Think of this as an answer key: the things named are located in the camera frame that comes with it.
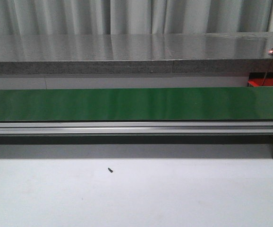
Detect green conveyor belt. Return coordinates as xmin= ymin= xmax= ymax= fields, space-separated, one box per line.
xmin=0 ymin=87 xmax=273 ymax=122

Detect grey stone counter slab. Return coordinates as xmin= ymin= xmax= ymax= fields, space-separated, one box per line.
xmin=0 ymin=32 xmax=273 ymax=75

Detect red plastic bin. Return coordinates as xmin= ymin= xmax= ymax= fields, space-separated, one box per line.
xmin=247 ymin=72 xmax=273 ymax=87

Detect grey pleated curtain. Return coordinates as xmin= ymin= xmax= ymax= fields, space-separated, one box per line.
xmin=0 ymin=0 xmax=273 ymax=35

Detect aluminium conveyor side rail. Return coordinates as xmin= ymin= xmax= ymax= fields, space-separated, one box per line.
xmin=0 ymin=121 xmax=273 ymax=135

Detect thin red wire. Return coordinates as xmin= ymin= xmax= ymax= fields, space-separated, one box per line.
xmin=261 ymin=53 xmax=273 ymax=87

